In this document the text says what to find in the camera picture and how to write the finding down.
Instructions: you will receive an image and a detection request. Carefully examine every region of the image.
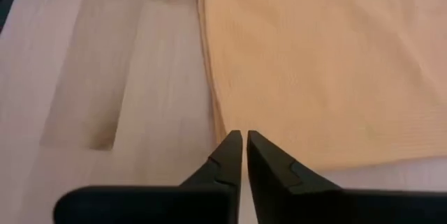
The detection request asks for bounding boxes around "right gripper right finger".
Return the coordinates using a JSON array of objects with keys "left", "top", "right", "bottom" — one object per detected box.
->
[{"left": 247, "top": 130, "right": 447, "bottom": 224}]

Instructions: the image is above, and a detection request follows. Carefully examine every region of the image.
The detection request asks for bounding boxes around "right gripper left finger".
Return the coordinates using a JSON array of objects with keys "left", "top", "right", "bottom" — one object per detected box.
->
[{"left": 52, "top": 129, "right": 244, "bottom": 224}]

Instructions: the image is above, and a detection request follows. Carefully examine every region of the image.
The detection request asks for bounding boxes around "orange waffle-weave towel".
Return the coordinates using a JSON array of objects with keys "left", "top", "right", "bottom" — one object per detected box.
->
[{"left": 194, "top": 0, "right": 447, "bottom": 173}]

